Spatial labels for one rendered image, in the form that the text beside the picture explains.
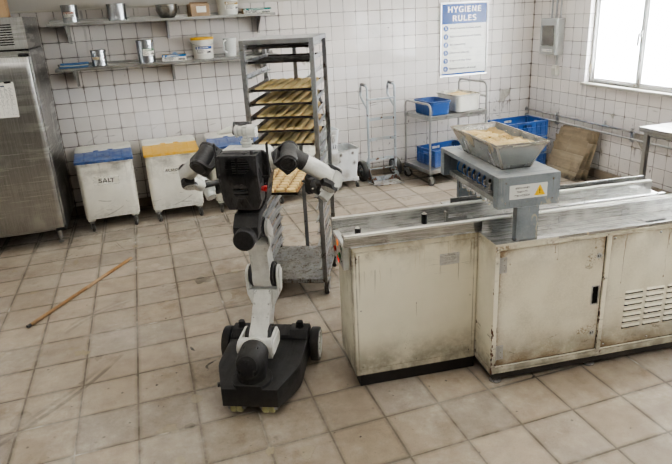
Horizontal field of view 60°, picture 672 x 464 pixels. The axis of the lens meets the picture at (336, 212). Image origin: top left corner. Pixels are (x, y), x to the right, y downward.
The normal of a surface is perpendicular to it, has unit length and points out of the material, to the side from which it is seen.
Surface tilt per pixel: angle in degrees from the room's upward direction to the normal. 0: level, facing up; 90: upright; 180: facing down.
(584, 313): 90
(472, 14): 89
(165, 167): 92
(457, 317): 90
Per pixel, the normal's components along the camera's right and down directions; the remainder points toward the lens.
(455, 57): 0.31, 0.29
